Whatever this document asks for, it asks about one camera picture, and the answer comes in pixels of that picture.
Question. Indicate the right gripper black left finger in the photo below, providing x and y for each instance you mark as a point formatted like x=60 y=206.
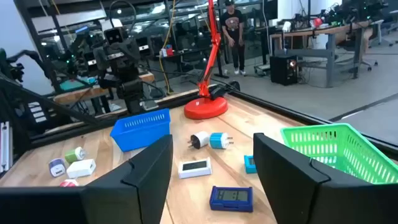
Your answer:
x=93 y=205

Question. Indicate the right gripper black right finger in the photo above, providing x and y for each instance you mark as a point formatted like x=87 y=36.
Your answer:
x=311 y=199

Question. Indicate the pink white charger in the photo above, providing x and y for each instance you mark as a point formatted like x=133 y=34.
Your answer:
x=69 y=183

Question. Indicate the dark blue digital clock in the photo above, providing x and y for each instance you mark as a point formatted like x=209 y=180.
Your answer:
x=231 y=207

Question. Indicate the white charger black face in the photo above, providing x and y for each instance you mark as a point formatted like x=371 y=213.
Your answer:
x=202 y=139

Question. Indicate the black background robot arm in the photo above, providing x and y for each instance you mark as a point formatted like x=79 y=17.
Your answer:
x=84 y=49
x=18 y=67

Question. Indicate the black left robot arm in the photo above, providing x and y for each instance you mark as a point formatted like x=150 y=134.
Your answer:
x=130 y=93

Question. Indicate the white flat charger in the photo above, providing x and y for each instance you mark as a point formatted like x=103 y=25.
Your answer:
x=81 y=169

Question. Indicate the wooden workbench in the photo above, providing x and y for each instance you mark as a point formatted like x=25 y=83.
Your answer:
x=93 y=91

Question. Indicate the purple white charger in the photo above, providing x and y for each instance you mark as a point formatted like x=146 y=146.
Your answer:
x=57 y=168

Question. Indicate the small red box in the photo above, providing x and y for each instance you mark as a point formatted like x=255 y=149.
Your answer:
x=168 y=50

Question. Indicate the green white charger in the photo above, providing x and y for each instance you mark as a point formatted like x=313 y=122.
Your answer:
x=73 y=155

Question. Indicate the green plastic basket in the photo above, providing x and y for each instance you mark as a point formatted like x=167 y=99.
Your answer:
x=314 y=126

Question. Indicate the blue plastic basket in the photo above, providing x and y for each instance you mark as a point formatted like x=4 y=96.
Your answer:
x=140 y=130

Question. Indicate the red desk lamp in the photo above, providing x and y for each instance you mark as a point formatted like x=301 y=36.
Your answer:
x=205 y=107

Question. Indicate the silver aluminium extrusion bar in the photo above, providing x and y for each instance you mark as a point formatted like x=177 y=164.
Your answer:
x=4 y=146

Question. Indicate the white digital clock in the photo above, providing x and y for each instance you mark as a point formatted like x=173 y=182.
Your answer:
x=195 y=166

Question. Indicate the cyan white charger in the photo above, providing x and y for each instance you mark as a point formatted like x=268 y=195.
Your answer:
x=217 y=140

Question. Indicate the person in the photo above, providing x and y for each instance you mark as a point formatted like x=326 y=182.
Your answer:
x=233 y=25

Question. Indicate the black computer tower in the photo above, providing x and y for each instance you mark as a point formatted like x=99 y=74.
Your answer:
x=281 y=71

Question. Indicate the wooden top desk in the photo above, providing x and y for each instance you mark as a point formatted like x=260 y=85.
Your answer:
x=329 y=31

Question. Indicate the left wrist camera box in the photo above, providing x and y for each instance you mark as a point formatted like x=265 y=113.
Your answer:
x=114 y=35

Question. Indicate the black table frame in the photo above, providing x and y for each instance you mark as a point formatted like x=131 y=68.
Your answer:
x=62 y=133

